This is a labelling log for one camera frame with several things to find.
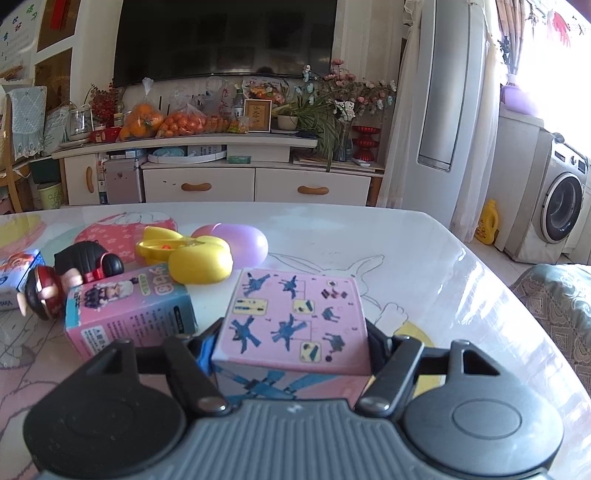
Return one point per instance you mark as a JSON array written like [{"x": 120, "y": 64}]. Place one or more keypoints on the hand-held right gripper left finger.
[{"x": 210, "y": 355}]

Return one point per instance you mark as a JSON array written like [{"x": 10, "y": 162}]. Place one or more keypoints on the wooden picture frame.
[{"x": 257, "y": 115}]

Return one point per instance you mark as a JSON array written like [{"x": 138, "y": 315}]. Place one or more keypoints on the white television cabinet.
[{"x": 217, "y": 180}]

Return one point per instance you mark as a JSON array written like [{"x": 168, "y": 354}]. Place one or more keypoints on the pink box with blue planes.
[{"x": 291, "y": 314}]

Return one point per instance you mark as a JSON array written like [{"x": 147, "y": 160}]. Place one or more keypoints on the yellow detergent bottle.
[{"x": 487, "y": 226}]

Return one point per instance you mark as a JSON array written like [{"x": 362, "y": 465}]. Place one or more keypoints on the white standing air conditioner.
[{"x": 450, "y": 83}]

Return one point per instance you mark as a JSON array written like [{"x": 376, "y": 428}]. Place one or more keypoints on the purple plastic egg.
[{"x": 238, "y": 242}]

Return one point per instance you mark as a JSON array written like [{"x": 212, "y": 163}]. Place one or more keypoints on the red berry branches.
[{"x": 104, "y": 104}]

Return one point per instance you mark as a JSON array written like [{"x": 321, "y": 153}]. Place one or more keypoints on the silver washing machine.
[{"x": 554, "y": 194}]

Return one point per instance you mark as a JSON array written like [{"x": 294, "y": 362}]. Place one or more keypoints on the small green packet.
[{"x": 239, "y": 159}]

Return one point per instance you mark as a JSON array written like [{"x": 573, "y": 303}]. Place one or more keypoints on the glass kettle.
[{"x": 81, "y": 124}]

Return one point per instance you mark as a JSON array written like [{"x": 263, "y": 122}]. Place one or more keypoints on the yellow toy gun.
[{"x": 194, "y": 256}]

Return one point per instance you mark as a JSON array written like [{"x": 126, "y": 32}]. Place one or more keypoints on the red-faced toy figure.
[{"x": 46, "y": 293}]

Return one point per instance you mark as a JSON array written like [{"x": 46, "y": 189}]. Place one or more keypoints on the small pink figure box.
[{"x": 129, "y": 309}]

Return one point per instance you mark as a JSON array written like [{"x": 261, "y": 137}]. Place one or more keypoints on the red pedestal stand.
[{"x": 364, "y": 143}]

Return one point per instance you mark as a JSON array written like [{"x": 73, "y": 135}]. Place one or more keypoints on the black television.
[{"x": 226, "y": 37}]

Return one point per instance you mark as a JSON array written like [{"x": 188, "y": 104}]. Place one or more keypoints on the bag of small tangerines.
[{"x": 182, "y": 124}]

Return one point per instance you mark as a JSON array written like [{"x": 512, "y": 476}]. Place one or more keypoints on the white sheer curtain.
[{"x": 397, "y": 115}]

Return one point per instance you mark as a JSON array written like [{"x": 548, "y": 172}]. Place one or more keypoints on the round white tray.
[{"x": 184, "y": 156}]

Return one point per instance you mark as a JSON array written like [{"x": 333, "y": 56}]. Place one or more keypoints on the blue and white box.
[{"x": 18, "y": 277}]

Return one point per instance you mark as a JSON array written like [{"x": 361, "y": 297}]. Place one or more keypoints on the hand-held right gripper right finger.
[{"x": 379, "y": 344}]

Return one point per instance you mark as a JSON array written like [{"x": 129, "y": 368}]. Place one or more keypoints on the patterned sofa cushion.
[{"x": 554, "y": 314}]

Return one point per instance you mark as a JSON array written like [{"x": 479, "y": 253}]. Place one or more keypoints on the green potted plant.
[{"x": 314, "y": 115}]

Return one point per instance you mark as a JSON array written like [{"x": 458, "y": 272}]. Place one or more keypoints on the wooden chair with lace cover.
[{"x": 27, "y": 120}]

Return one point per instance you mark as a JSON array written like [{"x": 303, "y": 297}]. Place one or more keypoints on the red gift box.
[{"x": 105, "y": 134}]

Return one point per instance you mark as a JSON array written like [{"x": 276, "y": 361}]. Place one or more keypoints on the green waste bin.
[{"x": 48, "y": 189}]

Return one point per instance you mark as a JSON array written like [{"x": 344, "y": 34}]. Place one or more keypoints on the bag of large oranges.
[{"x": 141, "y": 122}]

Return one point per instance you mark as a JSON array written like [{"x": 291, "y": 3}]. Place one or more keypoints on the silver metal case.
[{"x": 122, "y": 182}]

